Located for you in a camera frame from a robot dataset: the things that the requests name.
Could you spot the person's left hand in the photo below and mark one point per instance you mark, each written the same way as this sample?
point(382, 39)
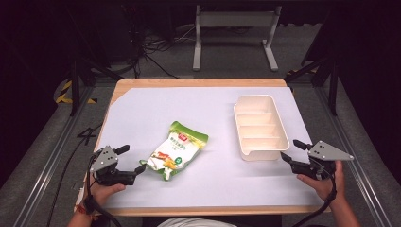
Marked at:
point(101, 194)

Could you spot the white table mat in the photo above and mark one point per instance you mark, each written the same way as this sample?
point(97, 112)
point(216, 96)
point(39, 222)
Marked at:
point(189, 104)

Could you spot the yellow and black hazard tape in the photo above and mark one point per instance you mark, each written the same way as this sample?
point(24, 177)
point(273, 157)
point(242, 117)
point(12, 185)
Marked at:
point(64, 91)

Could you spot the black metal stand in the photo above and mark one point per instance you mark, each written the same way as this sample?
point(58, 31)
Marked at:
point(332, 85)
point(75, 85)

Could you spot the person's right hand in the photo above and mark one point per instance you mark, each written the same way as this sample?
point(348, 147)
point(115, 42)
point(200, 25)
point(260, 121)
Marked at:
point(327, 189)

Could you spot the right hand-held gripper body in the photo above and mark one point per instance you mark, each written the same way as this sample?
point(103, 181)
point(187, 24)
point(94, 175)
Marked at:
point(327, 153)

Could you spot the red wristband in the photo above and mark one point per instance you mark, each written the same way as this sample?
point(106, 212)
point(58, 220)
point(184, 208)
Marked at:
point(81, 209)

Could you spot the person's white clothing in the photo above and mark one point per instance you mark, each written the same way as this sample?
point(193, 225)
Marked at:
point(195, 223)

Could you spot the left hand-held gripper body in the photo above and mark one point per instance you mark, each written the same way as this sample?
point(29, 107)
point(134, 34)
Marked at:
point(105, 159)

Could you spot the white metal stand frame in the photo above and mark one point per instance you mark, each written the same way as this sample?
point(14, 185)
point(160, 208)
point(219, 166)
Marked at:
point(235, 19)

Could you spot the white divided plastic container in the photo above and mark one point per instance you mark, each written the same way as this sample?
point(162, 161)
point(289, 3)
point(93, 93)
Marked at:
point(260, 126)

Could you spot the green and white snack bag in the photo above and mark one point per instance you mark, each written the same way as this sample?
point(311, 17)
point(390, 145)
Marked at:
point(176, 148)

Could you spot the aluminium floor rail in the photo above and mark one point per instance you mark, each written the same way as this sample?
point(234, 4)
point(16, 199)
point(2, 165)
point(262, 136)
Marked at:
point(356, 170)
point(47, 170)

